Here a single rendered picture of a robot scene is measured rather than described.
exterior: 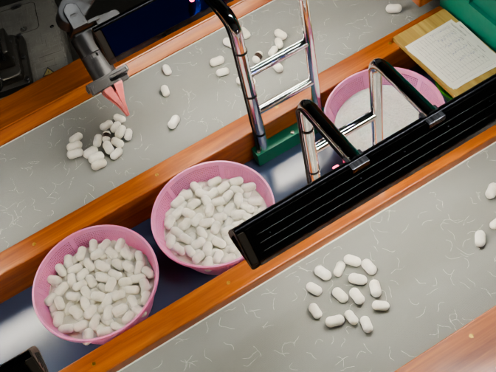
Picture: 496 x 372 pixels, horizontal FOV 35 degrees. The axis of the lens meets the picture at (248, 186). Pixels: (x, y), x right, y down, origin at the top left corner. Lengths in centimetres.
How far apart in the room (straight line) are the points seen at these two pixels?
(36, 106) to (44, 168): 18
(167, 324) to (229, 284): 15
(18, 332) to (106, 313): 23
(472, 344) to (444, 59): 68
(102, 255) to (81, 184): 20
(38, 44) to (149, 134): 82
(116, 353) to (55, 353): 19
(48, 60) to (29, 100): 52
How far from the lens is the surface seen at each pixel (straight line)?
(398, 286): 158
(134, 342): 158
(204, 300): 158
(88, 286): 171
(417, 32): 193
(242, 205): 170
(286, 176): 181
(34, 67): 254
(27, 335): 178
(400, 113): 182
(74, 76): 203
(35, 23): 268
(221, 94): 191
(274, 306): 158
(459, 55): 188
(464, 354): 150
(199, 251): 167
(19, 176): 193
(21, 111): 202
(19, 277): 179
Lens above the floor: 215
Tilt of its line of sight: 55 degrees down
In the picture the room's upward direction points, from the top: 16 degrees counter-clockwise
